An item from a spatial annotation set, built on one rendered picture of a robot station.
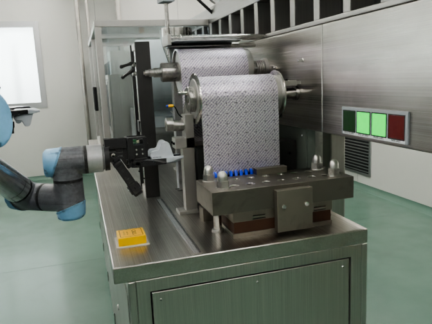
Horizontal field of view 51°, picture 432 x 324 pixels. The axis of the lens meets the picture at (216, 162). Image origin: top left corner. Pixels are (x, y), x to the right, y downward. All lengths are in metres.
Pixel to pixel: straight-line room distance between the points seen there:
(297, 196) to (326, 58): 0.39
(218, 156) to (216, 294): 0.40
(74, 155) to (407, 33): 0.83
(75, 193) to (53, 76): 5.62
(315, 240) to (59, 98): 5.88
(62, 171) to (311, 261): 0.68
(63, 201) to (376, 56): 0.85
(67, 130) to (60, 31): 1.38
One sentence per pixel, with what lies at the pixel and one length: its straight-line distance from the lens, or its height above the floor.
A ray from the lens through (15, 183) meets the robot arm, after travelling 1.25.
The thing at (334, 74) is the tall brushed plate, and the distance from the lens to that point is 1.27.
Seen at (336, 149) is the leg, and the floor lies 1.04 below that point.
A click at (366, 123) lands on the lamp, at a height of 1.19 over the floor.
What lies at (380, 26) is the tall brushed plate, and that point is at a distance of 1.11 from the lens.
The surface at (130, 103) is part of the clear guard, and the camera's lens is 2.29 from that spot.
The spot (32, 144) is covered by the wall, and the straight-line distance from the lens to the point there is 6.89.
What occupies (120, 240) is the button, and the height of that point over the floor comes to 0.92.
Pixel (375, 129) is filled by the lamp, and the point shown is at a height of 1.17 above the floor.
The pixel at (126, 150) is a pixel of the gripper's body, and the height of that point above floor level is 1.13.
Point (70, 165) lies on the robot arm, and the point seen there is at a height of 1.10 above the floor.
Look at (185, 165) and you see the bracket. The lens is 1.38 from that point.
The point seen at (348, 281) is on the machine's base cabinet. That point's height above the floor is 0.76.
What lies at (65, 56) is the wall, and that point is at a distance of 6.82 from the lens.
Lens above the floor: 1.31
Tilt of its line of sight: 10 degrees down
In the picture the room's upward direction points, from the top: 3 degrees counter-clockwise
